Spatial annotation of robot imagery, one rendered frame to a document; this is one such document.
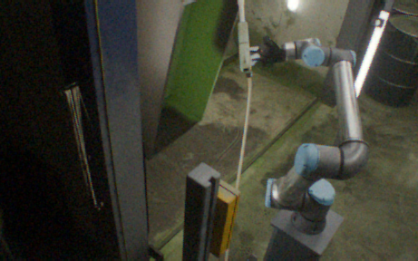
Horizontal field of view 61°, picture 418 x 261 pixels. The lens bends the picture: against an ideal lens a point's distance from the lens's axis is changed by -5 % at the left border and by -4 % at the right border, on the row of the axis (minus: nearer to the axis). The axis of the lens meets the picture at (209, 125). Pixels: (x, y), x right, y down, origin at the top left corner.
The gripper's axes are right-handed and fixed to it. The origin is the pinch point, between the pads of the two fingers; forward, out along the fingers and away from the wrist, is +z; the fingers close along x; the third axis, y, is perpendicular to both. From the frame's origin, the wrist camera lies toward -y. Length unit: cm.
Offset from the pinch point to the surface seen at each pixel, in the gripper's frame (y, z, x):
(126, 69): -52, 34, -47
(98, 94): -54, 42, -56
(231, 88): 183, 27, 122
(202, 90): 77, 37, 42
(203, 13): 24, 24, 63
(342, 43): 144, -89, 128
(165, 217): 114, 73, -39
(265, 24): 152, -18, 180
